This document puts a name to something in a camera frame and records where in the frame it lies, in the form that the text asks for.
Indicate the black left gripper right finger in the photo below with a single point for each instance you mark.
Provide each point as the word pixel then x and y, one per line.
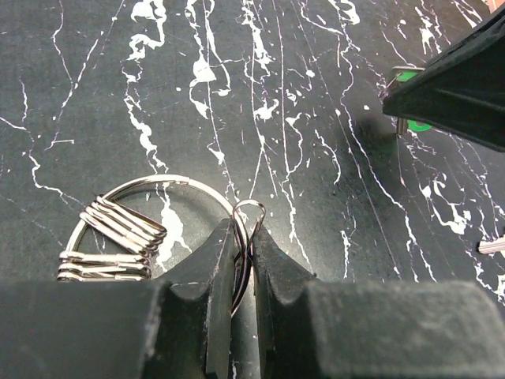
pixel 308 328

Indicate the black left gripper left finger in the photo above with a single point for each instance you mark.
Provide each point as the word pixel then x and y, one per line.
pixel 175 326

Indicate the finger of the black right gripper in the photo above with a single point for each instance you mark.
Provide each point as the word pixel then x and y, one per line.
pixel 461 90

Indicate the key with green tag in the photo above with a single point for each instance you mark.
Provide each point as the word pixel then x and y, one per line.
pixel 398 76

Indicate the large metal keyring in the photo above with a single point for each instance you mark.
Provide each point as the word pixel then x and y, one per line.
pixel 140 236

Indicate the key with yellow tag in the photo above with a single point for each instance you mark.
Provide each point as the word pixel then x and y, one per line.
pixel 495 246

